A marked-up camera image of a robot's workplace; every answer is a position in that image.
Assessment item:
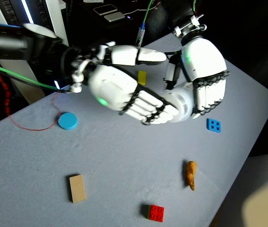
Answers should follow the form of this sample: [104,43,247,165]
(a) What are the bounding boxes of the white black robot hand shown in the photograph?
[163,35,231,119]
[86,44,180,126]

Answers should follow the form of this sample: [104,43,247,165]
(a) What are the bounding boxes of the large translucent plastic syringe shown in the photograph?
[161,82,196,123]

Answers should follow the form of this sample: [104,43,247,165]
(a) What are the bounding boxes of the yellow block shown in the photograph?
[137,70,147,86]

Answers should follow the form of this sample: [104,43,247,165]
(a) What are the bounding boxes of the blue round disc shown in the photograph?
[58,113,79,131]

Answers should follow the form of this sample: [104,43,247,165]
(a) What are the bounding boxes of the blue four-hole block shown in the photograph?
[206,118,222,134]

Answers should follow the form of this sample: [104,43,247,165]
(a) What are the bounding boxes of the silver power bank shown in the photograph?
[103,11,126,23]

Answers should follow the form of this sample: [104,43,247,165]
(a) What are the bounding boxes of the white-framed smartphone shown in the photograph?
[93,4,118,16]

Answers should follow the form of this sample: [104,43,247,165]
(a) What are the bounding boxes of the rectangular wooden block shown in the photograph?
[69,174,87,203]

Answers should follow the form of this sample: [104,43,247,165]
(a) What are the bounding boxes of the orange toy carrot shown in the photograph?
[186,160,197,191]

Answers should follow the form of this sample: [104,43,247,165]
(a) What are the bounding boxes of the red and green toy brick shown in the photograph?
[145,204,165,223]

